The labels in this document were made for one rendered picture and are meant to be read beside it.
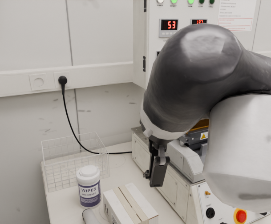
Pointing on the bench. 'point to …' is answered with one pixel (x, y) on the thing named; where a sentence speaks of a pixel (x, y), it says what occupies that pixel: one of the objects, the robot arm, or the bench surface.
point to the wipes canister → (89, 186)
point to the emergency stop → (241, 216)
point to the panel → (221, 209)
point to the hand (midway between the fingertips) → (147, 146)
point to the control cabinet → (153, 18)
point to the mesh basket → (74, 162)
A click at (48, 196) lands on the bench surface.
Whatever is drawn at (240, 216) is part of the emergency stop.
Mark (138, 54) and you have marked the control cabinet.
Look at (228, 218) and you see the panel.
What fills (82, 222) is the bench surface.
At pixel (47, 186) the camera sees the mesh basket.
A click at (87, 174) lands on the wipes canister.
